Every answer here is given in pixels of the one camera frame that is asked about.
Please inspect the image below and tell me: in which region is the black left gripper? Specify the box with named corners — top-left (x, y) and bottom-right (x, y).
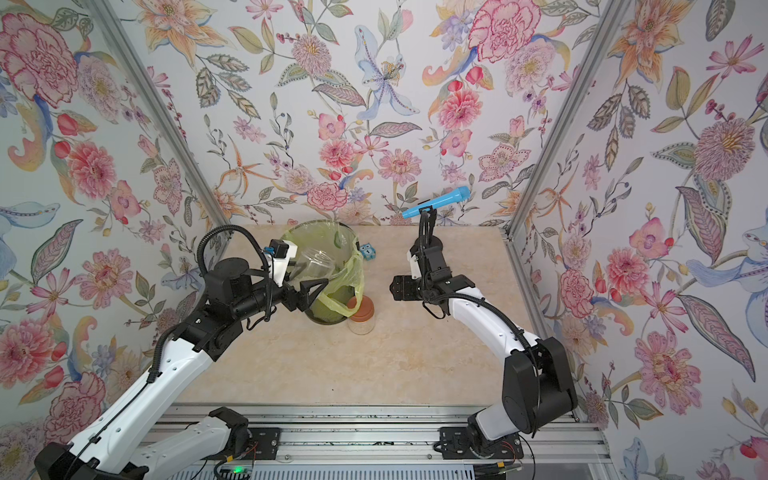
top-left (231, 263), bottom-right (328, 321)

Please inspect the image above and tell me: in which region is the clear plastic rice jar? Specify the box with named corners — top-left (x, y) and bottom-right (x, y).
top-left (288, 248), bottom-right (336, 284)

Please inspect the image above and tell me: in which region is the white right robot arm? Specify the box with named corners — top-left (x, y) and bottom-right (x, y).
top-left (390, 237), bottom-right (578, 445)

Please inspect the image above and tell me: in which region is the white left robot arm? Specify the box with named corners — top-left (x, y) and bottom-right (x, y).
top-left (34, 225), bottom-right (329, 479)

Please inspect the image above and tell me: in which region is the black mesh waste bin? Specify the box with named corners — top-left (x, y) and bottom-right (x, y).
top-left (280, 219), bottom-right (366, 326)

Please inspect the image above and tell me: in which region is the green plastic bin liner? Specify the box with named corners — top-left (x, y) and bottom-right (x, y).
top-left (280, 219), bottom-right (366, 319)

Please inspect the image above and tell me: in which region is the closed jar brown lid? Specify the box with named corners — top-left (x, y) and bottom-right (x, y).
top-left (347, 296), bottom-right (376, 335)

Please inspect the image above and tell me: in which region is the small blue figurine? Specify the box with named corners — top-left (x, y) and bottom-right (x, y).
top-left (359, 243), bottom-right (377, 261)

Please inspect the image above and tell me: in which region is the blue toy microphone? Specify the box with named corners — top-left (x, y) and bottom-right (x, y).
top-left (401, 186), bottom-right (471, 219)

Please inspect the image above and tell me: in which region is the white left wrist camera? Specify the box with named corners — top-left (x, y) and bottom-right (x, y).
top-left (264, 239), bottom-right (298, 287)

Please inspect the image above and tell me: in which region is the aluminium corner post right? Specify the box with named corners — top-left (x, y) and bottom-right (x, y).
top-left (504, 1), bottom-right (631, 243)

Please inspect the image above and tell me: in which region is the aluminium corner post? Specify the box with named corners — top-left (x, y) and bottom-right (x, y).
top-left (84, 1), bottom-right (229, 226)
top-left (504, 1), bottom-right (631, 243)

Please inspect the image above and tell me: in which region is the aluminium corner post left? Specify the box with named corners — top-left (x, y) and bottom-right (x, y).
top-left (84, 1), bottom-right (229, 226)

